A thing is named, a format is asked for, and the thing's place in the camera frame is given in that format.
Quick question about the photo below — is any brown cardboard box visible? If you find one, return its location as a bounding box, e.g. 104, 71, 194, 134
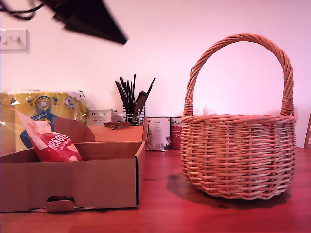
0, 116, 149, 214

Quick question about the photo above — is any black cable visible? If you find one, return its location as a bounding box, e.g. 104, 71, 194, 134
0, 2, 44, 20

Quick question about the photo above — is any small white Porlex box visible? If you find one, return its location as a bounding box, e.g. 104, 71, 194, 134
88, 108, 116, 126

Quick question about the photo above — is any white tin can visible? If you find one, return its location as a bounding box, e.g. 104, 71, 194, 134
145, 116, 171, 152

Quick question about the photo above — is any woven wicker basket with handle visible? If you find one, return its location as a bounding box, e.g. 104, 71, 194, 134
180, 33, 297, 200

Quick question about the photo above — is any yellow kitchen towel pack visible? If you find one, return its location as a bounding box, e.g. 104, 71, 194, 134
0, 88, 90, 153

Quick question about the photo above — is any thin black stick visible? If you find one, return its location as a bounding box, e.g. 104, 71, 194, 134
115, 81, 128, 107
119, 77, 131, 107
132, 73, 137, 105
144, 77, 156, 97

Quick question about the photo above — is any white wall light switch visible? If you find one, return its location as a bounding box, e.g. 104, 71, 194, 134
0, 29, 28, 51

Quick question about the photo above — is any wire utensil holder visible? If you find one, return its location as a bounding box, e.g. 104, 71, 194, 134
114, 103, 146, 126

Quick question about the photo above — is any red and pink candy bag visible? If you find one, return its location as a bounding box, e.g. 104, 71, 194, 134
13, 108, 83, 162

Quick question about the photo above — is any wooden board with white dots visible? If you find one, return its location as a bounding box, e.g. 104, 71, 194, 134
304, 116, 311, 149

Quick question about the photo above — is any red tin can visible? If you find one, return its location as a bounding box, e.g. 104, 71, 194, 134
170, 116, 183, 150

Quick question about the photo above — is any brown utensil handle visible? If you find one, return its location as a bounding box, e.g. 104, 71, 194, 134
132, 91, 148, 122

